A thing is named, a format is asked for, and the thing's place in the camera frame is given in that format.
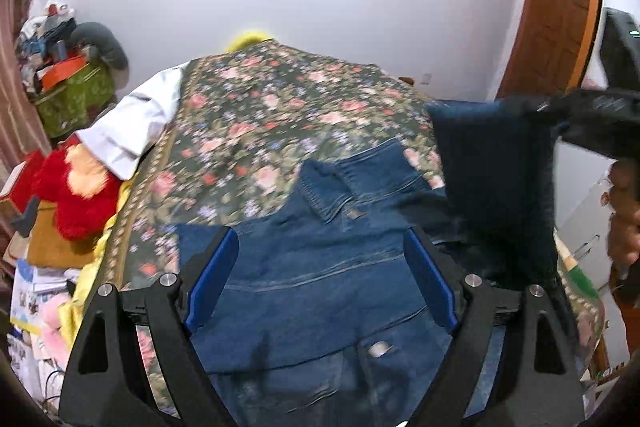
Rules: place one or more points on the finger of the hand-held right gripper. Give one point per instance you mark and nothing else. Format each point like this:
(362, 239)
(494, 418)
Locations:
(525, 106)

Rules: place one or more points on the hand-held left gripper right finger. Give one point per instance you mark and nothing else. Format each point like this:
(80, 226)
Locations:
(430, 279)

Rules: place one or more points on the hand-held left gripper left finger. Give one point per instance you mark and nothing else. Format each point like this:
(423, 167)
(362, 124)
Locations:
(212, 282)

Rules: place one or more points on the blue denim jacket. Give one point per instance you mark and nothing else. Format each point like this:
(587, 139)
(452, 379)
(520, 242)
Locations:
(325, 267)

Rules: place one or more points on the person's right hand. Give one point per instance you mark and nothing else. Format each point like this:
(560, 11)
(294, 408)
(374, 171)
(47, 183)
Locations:
(625, 207)

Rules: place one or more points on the wooden door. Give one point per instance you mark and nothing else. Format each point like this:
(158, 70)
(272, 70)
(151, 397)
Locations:
(560, 7)

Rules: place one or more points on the red plush toy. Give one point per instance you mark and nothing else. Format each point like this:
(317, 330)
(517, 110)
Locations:
(75, 207)

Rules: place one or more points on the brown wooden box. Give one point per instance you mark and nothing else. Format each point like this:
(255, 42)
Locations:
(50, 242)

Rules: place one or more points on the white cloth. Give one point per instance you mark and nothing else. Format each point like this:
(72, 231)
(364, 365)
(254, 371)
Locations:
(135, 122)

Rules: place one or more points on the stack of printed papers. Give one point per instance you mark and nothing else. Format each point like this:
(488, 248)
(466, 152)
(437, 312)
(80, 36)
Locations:
(35, 292)

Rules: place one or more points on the floral blanket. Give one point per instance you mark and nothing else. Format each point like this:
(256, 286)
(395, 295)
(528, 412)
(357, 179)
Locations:
(280, 107)

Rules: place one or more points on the grey box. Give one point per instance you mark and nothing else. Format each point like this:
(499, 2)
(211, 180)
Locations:
(25, 217)

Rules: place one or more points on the red box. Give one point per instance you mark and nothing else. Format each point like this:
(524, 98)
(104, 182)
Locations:
(25, 179)

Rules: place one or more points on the yellow bedsheet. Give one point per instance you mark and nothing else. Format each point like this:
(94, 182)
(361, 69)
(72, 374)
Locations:
(245, 39)

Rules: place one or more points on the orange box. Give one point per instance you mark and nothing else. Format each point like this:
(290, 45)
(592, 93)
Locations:
(62, 72)

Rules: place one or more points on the grey cushion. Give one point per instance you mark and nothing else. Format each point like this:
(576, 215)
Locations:
(102, 42)

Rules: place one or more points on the striped brown curtain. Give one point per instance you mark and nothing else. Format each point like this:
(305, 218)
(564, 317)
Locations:
(20, 32)

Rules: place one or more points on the white wall socket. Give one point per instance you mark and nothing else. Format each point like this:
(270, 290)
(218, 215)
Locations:
(425, 80)

